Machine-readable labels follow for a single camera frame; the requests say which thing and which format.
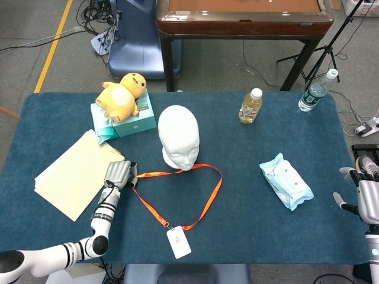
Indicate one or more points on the teal tissue pack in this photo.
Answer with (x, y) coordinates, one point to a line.
(102, 127)

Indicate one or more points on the white badge card holder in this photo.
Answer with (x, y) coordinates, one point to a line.
(178, 242)

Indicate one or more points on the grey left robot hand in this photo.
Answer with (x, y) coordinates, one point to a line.
(118, 174)

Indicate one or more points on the yellow plush toy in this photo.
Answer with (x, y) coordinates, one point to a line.
(118, 99)

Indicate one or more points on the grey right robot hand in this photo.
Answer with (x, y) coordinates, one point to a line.
(368, 201)

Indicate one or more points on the white foam mannequin head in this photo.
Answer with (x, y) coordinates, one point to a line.
(177, 130)

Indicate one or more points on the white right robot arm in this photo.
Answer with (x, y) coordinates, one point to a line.
(373, 245)

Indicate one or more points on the black tripod stand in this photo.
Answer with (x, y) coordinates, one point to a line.
(327, 50)

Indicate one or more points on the grey sneaker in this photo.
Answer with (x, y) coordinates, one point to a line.
(368, 167)

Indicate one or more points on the yellow tea bottle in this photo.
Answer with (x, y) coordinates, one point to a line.
(250, 111)

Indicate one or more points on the teal cardboard box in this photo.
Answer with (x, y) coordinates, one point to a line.
(136, 127)

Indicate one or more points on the clear water bottle green label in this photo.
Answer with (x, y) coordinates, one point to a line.
(312, 97)

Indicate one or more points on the white power strip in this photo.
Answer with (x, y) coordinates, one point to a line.
(368, 127)

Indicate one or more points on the brown wooden mahjong table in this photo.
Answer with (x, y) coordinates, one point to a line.
(237, 23)

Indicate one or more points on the light blue wet wipes pack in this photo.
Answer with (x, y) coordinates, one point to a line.
(284, 180)

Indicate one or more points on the beige notebook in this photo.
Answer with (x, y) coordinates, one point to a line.
(74, 174)

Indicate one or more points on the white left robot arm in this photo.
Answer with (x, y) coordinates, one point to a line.
(100, 225)

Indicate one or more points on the blue robot torso base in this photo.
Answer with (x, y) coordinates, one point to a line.
(189, 275)

